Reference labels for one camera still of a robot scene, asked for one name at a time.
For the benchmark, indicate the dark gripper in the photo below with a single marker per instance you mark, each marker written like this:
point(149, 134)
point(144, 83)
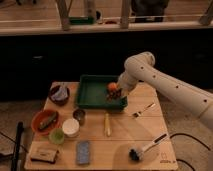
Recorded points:
point(114, 95)

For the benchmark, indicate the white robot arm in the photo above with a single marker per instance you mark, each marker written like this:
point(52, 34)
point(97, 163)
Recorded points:
point(140, 67)

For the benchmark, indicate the green plastic tray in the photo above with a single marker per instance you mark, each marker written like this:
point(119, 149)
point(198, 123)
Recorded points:
point(92, 93)

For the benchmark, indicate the orange fruit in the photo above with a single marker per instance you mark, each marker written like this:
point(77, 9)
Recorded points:
point(112, 86)

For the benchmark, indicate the metal fork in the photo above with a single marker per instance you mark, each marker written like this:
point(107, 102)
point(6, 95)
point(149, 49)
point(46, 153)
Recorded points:
point(139, 113)

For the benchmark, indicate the small metal cup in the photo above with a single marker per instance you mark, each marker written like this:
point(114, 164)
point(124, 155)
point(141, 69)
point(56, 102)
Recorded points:
point(79, 115)

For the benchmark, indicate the wooden folding table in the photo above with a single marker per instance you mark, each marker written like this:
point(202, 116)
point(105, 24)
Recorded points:
point(112, 153)

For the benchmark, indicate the grey cloth in bowl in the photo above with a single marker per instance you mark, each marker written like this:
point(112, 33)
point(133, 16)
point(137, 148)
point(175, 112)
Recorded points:
point(60, 94)

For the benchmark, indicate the white cup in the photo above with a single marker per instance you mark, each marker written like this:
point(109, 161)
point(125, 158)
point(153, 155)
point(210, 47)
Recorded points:
point(71, 127)

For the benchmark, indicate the dark brown bowl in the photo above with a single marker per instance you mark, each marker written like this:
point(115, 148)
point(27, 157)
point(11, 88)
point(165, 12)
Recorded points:
point(53, 90)

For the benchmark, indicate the blue sponge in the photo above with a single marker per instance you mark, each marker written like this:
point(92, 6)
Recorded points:
point(83, 152)

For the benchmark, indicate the dark vegetable in bowl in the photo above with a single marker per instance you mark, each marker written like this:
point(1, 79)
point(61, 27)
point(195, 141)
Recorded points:
point(44, 124)

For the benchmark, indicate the green cup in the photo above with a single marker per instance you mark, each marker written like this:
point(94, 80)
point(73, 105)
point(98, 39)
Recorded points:
point(56, 136)

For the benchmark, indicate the orange bowl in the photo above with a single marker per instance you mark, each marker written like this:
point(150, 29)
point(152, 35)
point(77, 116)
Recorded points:
point(41, 116)

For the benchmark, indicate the green box in background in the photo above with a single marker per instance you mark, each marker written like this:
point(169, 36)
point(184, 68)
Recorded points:
point(81, 20)

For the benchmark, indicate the brown wooden block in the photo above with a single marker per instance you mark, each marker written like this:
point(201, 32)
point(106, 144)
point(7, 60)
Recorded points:
point(44, 155)

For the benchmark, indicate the black stand left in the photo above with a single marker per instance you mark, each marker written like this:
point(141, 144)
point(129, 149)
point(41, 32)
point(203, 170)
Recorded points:
point(16, 149)

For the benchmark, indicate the yellow handled knife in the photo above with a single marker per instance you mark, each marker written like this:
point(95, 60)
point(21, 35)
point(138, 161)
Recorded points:
point(107, 125)

